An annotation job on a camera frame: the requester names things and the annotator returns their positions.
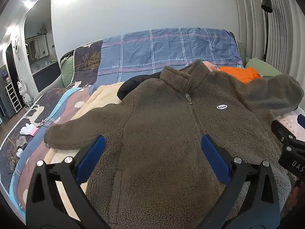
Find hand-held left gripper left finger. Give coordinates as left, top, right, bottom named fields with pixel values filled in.
left=26, top=135, right=106, bottom=229

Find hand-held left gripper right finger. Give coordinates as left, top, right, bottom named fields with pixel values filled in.
left=201, top=134, right=280, bottom=229

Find brown fleece jacket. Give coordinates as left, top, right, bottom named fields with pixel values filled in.
left=44, top=60, right=302, bottom=229

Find white gloves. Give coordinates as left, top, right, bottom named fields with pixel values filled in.
left=19, top=123, right=40, bottom=136

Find orange puffer jacket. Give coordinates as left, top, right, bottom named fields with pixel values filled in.
left=219, top=66, right=263, bottom=85

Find grey and white toy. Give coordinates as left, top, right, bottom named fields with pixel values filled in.
left=15, top=136, right=28, bottom=158

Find dark tree-print blanket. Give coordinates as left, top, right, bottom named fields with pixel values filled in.
left=0, top=40, right=124, bottom=210

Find black puffer jacket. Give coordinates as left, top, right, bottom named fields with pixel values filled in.
left=117, top=72, right=165, bottom=101

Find green pillow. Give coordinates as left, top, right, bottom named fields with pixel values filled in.
left=59, top=52, right=76, bottom=88

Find pink quilted jacket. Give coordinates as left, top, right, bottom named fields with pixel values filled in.
left=202, top=61, right=221, bottom=73

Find grey curtain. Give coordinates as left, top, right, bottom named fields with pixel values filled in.
left=232, top=0, right=305, bottom=83

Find white bear figurine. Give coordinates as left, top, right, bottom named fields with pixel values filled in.
left=17, top=79, right=33, bottom=108

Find dark cabinet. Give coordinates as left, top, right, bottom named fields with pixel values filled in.
left=32, top=61, right=60, bottom=91

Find white shelf rack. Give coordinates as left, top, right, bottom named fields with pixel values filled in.
left=5, top=82, right=22, bottom=113

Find blue plaid bed sheet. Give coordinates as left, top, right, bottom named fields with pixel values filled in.
left=96, top=28, right=242, bottom=88

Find black floor lamp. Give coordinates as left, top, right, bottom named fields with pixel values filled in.
left=260, top=0, right=273, bottom=62

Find wall mirror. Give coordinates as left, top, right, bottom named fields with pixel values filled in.
left=25, top=34, right=50, bottom=62

